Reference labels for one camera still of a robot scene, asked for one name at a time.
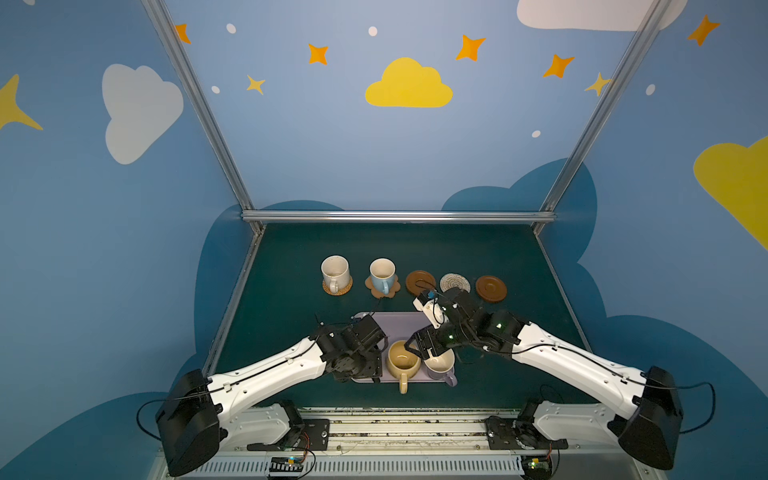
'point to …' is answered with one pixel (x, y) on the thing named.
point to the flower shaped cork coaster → (379, 294)
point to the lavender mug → (442, 366)
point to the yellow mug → (403, 363)
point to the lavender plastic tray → (397, 326)
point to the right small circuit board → (536, 467)
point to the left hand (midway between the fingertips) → (371, 366)
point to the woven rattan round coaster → (327, 289)
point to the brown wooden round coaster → (491, 289)
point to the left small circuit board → (286, 464)
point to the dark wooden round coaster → (420, 282)
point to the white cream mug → (336, 272)
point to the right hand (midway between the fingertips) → (418, 338)
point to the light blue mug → (382, 274)
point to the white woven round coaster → (451, 280)
